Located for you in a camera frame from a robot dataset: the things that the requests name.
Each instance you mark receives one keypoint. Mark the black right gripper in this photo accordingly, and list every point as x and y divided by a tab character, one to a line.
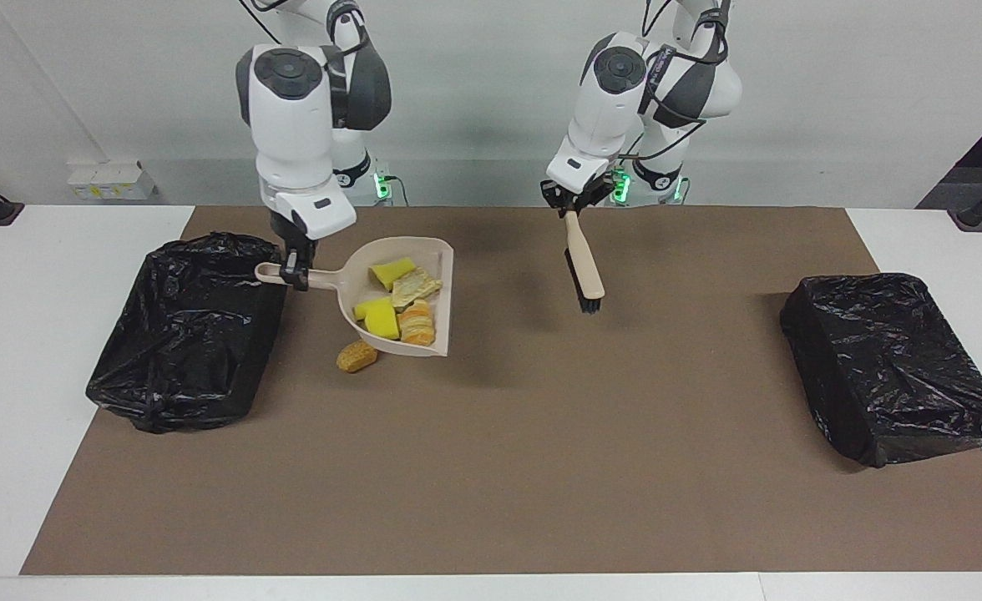
297	246

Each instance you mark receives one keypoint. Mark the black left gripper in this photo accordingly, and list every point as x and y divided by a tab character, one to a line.
574	200

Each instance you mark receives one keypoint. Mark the beige brush with black bristles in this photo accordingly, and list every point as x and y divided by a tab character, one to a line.
587	267

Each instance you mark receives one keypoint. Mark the beige plastic dustpan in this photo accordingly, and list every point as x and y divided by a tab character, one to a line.
357	260

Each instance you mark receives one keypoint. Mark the large yellow sponge piece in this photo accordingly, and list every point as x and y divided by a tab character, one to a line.
378	320

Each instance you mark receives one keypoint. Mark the small yellow sponge piece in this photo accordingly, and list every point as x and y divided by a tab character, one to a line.
391	272

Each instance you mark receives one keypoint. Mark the brown toy bread roll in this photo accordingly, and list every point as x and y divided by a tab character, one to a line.
357	356

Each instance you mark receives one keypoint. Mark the pale toy toast piece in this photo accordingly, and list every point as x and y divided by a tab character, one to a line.
417	288

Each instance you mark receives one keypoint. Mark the striped toy croissant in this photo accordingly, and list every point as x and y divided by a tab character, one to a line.
417	325

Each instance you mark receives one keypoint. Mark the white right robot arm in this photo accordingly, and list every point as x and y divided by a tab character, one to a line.
291	108

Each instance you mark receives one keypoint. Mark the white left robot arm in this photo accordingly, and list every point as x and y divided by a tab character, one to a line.
612	83

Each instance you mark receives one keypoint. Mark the bin lined with black bag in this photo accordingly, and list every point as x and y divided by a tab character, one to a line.
892	367
182	334

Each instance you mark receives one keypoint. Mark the white power strip box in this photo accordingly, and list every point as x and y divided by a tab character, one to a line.
111	179

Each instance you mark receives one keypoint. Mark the brown table mat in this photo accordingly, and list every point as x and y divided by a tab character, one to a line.
491	501

